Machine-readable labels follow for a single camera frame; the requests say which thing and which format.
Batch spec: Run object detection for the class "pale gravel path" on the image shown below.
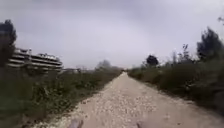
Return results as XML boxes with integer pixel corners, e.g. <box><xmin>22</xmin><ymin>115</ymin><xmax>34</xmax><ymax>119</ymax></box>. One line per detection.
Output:
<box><xmin>31</xmin><ymin>71</ymin><xmax>224</xmax><ymax>128</ymax></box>

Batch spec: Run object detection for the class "strip of green bushes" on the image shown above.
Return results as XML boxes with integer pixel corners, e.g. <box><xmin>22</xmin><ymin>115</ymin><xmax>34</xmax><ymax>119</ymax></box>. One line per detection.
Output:
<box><xmin>127</xmin><ymin>58</ymin><xmax>224</xmax><ymax>116</ymax></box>
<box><xmin>0</xmin><ymin>66</ymin><xmax>124</xmax><ymax>128</ymax></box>

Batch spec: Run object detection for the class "small dark round tree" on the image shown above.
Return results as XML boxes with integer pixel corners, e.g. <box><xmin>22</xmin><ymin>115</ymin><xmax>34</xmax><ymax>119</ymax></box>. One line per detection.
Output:
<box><xmin>145</xmin><ymin>54</ymin><xmax>160</xmax><ymax>67</ymax></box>

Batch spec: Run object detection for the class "dark conifer tree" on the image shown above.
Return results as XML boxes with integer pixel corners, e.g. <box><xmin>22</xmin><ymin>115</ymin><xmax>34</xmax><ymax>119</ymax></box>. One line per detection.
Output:
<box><xmin>196</xmin><ymin>27</ymin><xmax>224</xmax><ymax>62</ymax></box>

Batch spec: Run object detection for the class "robot's own part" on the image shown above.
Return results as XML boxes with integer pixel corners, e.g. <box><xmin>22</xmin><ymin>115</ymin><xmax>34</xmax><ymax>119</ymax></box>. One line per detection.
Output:
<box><xmin>69</xmin><ymin>119</ymin><xmax>84</xmax><ymax>128</ymax></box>

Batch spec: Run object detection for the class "pale terraced building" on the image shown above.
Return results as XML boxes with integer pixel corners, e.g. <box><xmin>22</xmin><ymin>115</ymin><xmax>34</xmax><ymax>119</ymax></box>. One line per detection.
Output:
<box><xmin>6</xmin><ymin>48</ymin><xmax>64</xmax><ymax>72</ymax></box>

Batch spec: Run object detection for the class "hazy distant tree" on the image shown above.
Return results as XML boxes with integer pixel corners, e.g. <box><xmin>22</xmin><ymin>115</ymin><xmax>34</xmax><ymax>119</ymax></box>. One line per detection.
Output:
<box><xmin>95</xmin><ymin>59</ymin><xmax>113</xmax><ymax>70</ymax></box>

